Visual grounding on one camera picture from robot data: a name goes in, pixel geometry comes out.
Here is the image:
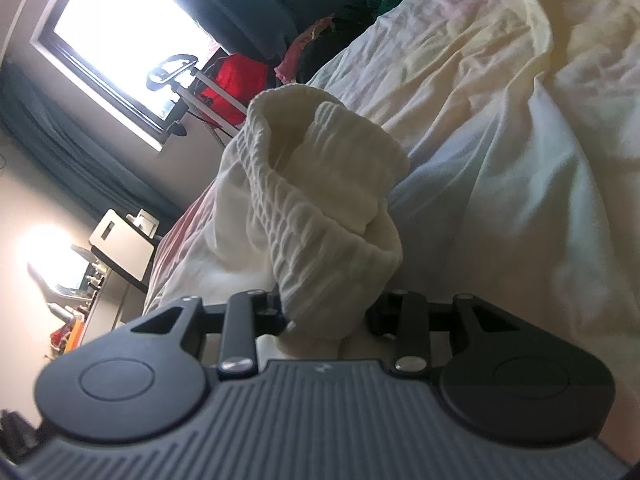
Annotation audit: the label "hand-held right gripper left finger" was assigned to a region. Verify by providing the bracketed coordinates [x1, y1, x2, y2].
[131, 289, 290, 377]

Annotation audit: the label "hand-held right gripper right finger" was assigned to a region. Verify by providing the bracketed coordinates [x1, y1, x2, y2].
[366, 291, 522, 375]

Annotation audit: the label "white garment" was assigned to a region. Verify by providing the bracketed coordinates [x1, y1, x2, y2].
[200, 85, 411, 360]

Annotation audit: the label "pink clothes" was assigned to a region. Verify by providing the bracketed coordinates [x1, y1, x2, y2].
[273, 14, 337, 84]

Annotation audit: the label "small white box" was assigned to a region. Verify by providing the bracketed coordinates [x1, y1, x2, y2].
[126, 210, 162, 237]

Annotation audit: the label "white bedside cabinet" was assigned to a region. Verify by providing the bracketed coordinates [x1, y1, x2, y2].
[89, 208, 162, 292]

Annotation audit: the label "orange item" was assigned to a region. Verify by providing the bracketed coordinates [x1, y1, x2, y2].
[64, 314, 87, 352]

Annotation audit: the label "white metal rack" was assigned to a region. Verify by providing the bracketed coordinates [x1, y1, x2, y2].
[146, 54, 251, 138]

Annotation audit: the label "pastel printed bed sheet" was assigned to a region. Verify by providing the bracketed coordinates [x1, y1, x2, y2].
[144, 0, 640, 441]

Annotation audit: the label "red bag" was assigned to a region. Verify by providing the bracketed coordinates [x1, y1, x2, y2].
[199, 53, 272, 125]

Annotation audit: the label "bright window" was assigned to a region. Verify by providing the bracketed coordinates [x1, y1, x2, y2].
[31, 0, 227, 152]

